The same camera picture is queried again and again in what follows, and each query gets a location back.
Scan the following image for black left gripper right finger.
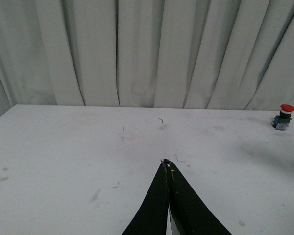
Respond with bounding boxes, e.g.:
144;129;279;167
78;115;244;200
167;162;231;235

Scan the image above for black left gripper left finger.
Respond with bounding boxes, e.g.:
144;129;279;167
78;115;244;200
123;159;171;235

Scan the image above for white pleated curtain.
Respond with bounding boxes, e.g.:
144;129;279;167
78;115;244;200
0;0;294;116

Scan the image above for red push button switch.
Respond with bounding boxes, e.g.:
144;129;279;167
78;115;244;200
271;104;294;131

